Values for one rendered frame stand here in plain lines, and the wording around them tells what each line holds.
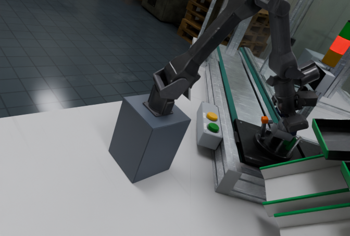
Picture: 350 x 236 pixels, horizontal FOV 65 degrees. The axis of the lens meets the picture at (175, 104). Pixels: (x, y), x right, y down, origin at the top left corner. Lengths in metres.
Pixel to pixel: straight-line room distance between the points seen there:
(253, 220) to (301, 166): 0.22
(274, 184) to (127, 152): 0.40
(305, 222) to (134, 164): 0.43
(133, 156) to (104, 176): 0.10
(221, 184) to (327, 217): 0.30
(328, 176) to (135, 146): 0.49
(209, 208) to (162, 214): 0.15
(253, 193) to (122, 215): 0.41
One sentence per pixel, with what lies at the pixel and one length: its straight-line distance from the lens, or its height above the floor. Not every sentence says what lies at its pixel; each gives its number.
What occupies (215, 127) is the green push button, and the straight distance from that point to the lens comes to 0.95.
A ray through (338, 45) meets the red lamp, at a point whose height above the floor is 1.33.
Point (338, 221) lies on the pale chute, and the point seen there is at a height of 1.08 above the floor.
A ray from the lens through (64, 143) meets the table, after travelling 0.88.
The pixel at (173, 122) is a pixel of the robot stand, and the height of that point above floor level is 1.06.
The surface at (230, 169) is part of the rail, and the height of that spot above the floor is 0.96.
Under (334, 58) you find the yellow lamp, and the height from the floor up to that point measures 1.29.
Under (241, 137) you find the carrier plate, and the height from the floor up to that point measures 0.97.
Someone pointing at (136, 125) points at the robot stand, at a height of 1.02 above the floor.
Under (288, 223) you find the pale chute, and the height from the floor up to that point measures 1.02.
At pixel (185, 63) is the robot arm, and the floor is 1.21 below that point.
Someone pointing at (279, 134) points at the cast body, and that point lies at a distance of 0.97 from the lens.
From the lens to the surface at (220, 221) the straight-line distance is 0.83.
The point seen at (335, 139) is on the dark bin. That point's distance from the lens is 0.71.
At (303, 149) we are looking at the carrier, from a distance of 1.14.
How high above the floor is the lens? 1.45
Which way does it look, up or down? 30 degrees down
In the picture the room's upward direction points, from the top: 22 degrees clockwise
